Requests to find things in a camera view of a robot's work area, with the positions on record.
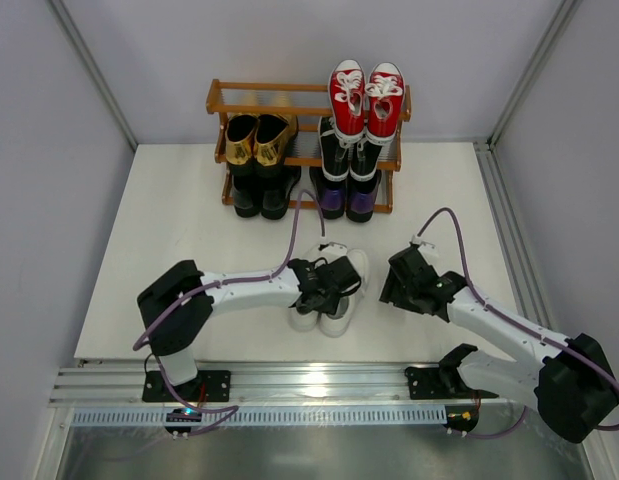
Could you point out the black patent loafer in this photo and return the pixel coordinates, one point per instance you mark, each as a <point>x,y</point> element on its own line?
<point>277,192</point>
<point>247,196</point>

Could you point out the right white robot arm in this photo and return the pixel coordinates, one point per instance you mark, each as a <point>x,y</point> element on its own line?
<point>568,382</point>

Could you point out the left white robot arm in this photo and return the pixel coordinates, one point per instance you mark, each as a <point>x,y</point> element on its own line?
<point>175,308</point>

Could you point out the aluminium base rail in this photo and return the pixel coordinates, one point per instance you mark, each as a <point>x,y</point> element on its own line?
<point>113,383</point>

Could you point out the red canvas sneaker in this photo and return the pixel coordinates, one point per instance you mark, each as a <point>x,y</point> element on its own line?
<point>346,90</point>
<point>385,90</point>

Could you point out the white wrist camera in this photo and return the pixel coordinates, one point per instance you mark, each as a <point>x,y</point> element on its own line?
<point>333,248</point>
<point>427,249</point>

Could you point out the orange wooden shoe shelf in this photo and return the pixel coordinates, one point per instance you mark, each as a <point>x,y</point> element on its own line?
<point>308,103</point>

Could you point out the right black controller box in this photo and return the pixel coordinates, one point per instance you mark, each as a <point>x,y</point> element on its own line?
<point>461,418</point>

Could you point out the left aluminium corner post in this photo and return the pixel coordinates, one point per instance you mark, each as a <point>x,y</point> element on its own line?
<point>75,39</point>

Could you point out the gold loafer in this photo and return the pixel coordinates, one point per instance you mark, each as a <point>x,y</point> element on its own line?
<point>239,144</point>
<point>273,135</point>

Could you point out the white slotted cable duct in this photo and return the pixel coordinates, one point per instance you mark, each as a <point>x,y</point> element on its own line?
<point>271,416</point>

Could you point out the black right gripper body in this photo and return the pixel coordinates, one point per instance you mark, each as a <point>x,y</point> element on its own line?
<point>396,281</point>

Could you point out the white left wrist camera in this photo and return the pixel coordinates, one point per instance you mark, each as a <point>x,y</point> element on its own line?
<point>333,248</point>

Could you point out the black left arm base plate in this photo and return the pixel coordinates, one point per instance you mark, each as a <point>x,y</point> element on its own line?
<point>208,386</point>

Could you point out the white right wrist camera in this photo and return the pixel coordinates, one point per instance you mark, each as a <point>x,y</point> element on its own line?
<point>427,249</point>

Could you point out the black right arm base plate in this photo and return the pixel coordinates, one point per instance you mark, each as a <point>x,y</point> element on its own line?
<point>437,383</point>

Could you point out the left black controller box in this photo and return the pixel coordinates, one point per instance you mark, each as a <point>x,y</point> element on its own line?
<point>182,421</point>

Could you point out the right side aluminium rail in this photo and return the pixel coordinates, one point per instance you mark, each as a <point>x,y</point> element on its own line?
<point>529,297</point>

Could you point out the black controller box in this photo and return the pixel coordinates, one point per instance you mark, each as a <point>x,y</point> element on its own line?
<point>461,418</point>
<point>182,421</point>

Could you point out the aluminium corner post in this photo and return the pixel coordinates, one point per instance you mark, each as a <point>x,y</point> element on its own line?
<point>549,40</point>
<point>75,39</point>

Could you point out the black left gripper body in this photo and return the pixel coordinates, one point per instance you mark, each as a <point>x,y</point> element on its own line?
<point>342,275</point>

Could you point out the right aluminium corner post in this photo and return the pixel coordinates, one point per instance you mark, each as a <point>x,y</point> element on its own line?
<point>549,40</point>

